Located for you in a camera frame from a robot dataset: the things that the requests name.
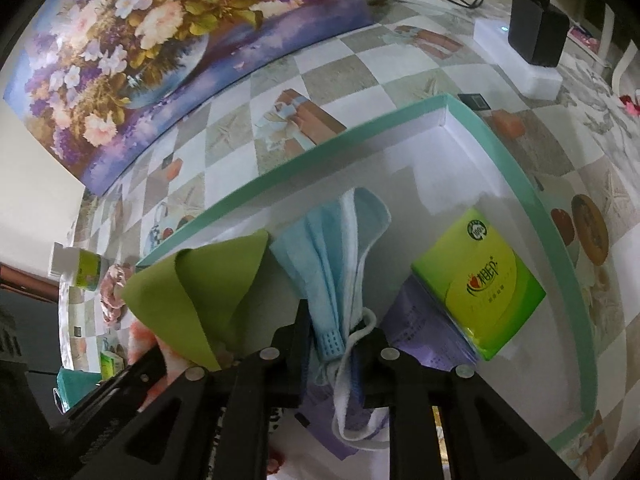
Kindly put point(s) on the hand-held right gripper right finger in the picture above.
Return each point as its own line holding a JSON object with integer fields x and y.
{"x": 372, "y": 360}

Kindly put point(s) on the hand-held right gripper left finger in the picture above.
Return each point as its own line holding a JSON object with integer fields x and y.
{"x": 300, "y": 345}

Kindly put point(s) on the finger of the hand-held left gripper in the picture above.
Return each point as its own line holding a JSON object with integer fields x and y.
{"x": 120, "y": 390}

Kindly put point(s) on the purple snack packet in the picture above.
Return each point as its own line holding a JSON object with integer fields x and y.
{"x": 425, "y": 325}

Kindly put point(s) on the blue face mask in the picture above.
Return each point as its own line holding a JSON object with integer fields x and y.
{"x": 325, "y": 260}

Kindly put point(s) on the green cloth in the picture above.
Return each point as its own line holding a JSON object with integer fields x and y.
{"x": 200, "y": 300}

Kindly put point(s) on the green tissue pack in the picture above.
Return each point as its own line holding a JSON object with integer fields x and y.
{"x": 111, "y": 364}
{"x": 480, "y": 285}

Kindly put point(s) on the white box with teal rim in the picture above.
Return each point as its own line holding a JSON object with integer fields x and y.
{"x": 450, "y": 170}

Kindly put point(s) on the teal cloth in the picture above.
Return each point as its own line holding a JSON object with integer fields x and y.
{"x": 75, "y": 385}

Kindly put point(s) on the pink and white fuzzy sock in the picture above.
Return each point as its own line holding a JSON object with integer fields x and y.
{"x": 145, "y": 340}

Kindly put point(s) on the pink scrunchie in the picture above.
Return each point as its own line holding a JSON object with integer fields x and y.
{"x": 115, "y": 295}

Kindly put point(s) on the dark wooden furniture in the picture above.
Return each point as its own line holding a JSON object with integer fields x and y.
{"x": 25, "y": 320}

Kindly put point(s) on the white bottle with green label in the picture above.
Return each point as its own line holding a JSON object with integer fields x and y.
{"x": 75, "y": 267}

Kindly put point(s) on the checkered printed tablecloth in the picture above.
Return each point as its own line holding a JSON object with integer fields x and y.
{"x": 350, "y": 95}

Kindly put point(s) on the flower painting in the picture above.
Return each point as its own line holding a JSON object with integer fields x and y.
{"x": 150, "y": 60}

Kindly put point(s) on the white power strip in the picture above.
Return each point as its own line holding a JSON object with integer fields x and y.
{"x": 495, "y": 45}

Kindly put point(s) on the black power adapter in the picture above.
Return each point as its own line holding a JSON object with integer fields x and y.
{"x": 537, "y": 30}

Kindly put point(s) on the pink packet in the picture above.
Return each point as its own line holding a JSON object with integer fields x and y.
{"x": 582, "y": 39}

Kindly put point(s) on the white chair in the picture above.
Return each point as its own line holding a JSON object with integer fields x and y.
{"x": 620, "y": 45}

